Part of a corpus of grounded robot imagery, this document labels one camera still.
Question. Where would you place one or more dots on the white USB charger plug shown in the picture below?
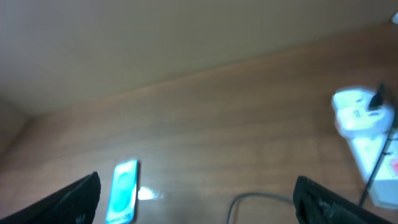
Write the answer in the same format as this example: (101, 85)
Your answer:
(354, 118)

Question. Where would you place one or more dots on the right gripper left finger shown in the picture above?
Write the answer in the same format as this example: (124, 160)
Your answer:
(73, 204)

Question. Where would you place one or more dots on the teal Galaxy smartphone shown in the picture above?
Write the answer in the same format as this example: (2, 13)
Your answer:
(123, 194)

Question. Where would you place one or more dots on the white power strip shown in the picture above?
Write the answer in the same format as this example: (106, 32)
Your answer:
(376, 158)

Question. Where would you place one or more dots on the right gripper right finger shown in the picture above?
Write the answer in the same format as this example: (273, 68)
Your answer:
(315, 204)

